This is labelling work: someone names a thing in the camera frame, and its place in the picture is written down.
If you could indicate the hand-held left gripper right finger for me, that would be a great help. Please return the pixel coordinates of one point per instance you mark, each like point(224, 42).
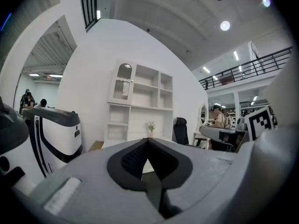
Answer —
point(198, 171)

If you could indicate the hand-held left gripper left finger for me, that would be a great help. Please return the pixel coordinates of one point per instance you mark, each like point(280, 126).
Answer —
point(93, 171)

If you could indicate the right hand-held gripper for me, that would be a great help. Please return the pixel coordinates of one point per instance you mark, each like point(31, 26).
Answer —
point(259, 122)

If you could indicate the brown wooden board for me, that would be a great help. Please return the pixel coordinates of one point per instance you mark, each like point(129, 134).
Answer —
point(95, 146)

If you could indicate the black office chair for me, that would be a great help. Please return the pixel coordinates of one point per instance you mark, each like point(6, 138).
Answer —
point(181, 132)

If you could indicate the white and black robot machine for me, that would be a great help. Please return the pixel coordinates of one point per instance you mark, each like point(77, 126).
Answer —
point(11, 134)
point(58, 134)

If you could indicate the long ceiling tube light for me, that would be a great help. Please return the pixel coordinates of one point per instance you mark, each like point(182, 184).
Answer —
point(55, 75)
point(206, 69)
point(236, 55)
point(34, 74)

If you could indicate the pink vase with white flowers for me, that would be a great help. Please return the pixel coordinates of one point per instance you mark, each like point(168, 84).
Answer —
point(151, 128)

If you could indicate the black balcony railing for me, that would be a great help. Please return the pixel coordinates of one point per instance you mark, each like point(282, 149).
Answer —
point(245, 71)

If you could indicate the white shelf cabinet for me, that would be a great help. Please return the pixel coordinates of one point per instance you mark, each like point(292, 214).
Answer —
point(142, 97)

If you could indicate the round ceiling light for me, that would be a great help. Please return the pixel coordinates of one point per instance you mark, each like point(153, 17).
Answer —
point(266, 2)
point(225, 25)

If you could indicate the black stair railing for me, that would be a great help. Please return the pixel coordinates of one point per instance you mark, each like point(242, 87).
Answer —
point(90, 6)

